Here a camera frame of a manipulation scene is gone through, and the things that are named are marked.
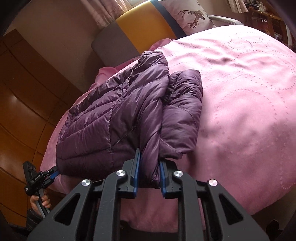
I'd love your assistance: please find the pink patterned curtain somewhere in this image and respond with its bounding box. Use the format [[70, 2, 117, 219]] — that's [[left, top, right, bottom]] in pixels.
[[81, 0, 132, 30]]

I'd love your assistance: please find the grey yellow blue headboard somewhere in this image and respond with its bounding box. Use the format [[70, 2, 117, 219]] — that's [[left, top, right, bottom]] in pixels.
[[91, 1, 186, 67]]

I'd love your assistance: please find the grey curved chair rail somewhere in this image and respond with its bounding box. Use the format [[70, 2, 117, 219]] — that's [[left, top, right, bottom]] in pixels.
[[208, 15, 244, 26]]

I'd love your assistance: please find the person's left hand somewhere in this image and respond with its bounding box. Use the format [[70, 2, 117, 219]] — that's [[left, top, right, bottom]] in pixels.
[[30, 192, 52, 217]]

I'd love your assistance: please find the purple puffer jacket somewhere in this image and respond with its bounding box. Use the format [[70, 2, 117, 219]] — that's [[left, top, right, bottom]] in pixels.
[[56, 51, 203, 188]]

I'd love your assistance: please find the cluttered wooden desk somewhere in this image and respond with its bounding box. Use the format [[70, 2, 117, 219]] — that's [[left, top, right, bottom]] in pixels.
[[244, 1, 295, 52]]

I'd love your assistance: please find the deer print pillow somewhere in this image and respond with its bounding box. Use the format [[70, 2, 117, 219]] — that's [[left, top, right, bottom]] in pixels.
[[158, 0, 216, 36]]

